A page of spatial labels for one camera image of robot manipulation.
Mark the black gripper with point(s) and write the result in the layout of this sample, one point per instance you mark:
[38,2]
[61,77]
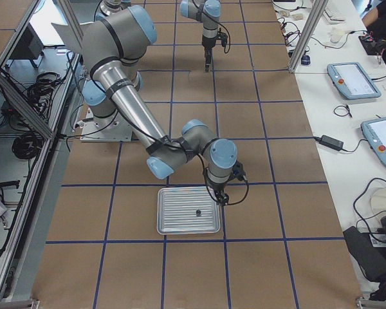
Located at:
[218,188]
[207,44]

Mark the far teach pendant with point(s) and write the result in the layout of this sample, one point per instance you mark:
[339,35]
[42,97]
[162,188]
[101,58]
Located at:
[352,81]

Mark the near teach pendant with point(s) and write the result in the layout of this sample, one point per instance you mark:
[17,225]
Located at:
[374,132]

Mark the silver metal tray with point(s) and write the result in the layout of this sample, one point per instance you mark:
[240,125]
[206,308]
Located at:
[176,212]

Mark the teach pendant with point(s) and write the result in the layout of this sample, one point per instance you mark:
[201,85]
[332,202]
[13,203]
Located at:
[352,81]
[374,132]

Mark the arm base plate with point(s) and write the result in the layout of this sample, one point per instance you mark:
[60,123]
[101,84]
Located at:
[111,129]

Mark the aluminium frame post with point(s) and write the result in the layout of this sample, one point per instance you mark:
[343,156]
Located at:
[307,31]

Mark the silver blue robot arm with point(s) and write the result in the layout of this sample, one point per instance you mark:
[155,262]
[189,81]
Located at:
[205,12]
[126,35]

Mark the black power adapter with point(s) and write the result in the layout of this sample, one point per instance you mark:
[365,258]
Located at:
[329,142]

